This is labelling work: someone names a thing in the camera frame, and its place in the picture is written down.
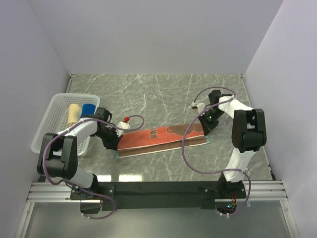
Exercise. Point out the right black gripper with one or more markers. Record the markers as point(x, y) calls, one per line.
point(207, 127)

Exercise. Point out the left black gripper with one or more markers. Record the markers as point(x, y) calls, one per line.
point(113, 144)

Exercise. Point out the brown orange bear towel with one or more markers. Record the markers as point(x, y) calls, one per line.
point(160, 139)

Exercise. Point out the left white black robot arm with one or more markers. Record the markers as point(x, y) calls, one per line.
point(58, 156)

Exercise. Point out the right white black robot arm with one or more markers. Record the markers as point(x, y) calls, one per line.
point(248, 136)

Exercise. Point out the rolled blue towel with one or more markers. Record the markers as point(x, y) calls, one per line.
point(87, 110)

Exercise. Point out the rolled beige towel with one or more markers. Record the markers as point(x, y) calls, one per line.
point(74, 113)

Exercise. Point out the white plastic basket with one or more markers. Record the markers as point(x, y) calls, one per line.
point(56, 116)

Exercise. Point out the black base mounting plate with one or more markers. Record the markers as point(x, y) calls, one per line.
point(163, 194)

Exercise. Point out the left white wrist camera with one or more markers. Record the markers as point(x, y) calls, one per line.
point(122, 126)

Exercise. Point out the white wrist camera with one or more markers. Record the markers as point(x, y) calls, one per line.
point(122, 126)
point(199, 107)

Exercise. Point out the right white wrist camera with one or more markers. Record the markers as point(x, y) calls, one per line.
point(199, 107)

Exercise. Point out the aluminium rail frame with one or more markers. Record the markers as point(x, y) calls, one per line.
point(45, 192)

